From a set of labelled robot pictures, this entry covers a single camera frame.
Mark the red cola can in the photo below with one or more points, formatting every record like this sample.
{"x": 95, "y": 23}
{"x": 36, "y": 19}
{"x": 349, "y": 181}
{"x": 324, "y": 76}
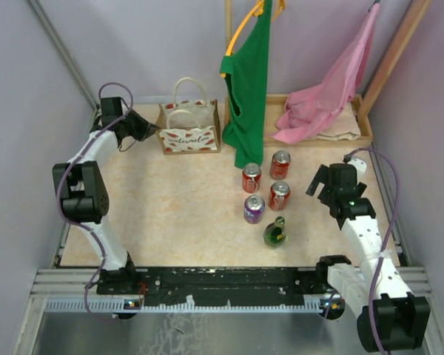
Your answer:
{"x": 280, "y": 165}
{"x": 251, "y": 176}
{"x": 279, "y": 195}

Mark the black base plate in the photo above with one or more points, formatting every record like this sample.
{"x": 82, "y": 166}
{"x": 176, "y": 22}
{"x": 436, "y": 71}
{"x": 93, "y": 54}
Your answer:
{"x": 272, "y": 286}

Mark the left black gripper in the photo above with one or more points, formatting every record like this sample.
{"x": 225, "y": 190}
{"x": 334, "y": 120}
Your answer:
{"x": 146, "y": 128}

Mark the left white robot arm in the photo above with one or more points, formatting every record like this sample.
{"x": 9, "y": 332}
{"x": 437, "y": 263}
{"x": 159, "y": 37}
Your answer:
{"x": 81, "y": 195}

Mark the wooden tray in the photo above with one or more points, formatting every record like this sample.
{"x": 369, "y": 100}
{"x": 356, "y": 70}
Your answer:
{"x": 275, "y": 108}

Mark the yellow clothes hanger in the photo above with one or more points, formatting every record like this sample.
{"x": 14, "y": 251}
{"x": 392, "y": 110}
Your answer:
{"x": 265, "y": 28}

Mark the pink shirt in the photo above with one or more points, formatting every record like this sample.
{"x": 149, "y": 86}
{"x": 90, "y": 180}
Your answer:
{"x": 310, "y": 111}

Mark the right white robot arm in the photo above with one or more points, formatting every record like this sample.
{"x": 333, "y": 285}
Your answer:
{"x": 389, "y": 316}

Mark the watermelon print canvas bag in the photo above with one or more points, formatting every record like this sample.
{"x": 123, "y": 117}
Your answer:
{"x": 189, "y": 126}

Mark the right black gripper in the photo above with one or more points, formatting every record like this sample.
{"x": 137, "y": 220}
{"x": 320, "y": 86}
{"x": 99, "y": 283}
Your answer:
{"x": 321, "y": 177}

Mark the aluminium rail frame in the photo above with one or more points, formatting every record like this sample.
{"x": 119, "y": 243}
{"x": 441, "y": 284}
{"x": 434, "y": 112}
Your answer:
{"x": 71, "y": 283}

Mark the beige cloth in tray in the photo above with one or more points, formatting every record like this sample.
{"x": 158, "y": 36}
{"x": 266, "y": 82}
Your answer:
{"x": 343, "y": 128}

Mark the green glass bottle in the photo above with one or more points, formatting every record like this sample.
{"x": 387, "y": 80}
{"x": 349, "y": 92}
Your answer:
{"x": 275, "y": 233}

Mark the purple soda can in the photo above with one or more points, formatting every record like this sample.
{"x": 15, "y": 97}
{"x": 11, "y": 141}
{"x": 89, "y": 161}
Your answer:
{"x": 254, "y": 207}

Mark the wooden rack frame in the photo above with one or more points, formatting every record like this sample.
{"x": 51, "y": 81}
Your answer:
{"x": 402, "y": 37}

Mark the green t-shirt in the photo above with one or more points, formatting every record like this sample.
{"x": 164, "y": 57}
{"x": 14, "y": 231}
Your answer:
{"x": 245, "y": 74}

